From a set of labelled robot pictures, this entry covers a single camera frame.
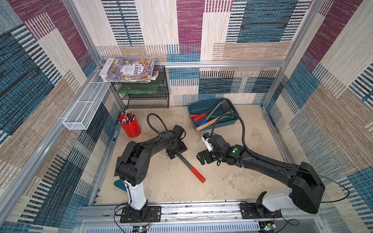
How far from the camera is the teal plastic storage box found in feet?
3.32

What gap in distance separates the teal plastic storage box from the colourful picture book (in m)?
0.41

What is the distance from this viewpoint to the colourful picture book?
2.54ft
